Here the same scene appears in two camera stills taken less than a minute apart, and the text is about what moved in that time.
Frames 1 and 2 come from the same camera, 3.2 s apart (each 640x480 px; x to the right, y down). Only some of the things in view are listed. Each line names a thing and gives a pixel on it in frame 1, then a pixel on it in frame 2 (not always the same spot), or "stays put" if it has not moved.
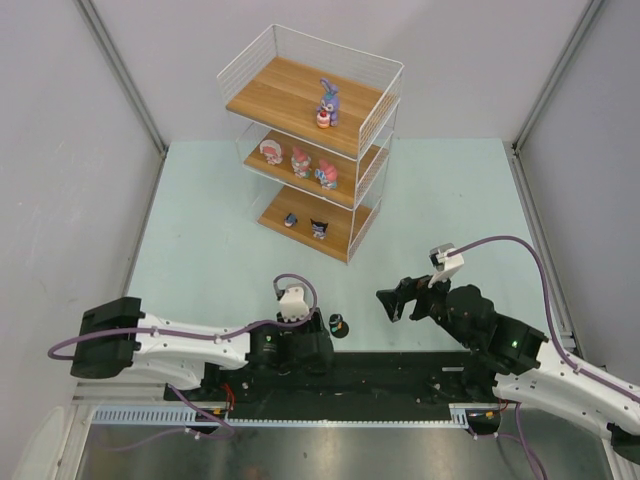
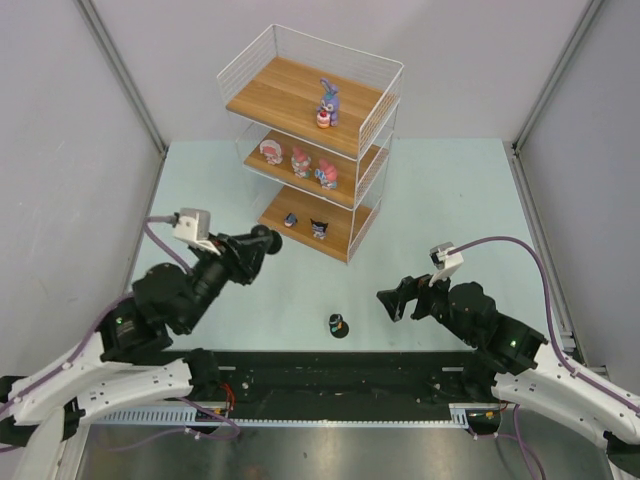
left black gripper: (317, 339) to (240, 255)
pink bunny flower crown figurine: (301, 163) stays put
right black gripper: (417, 298) stays put
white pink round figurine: (272, 152) stays put
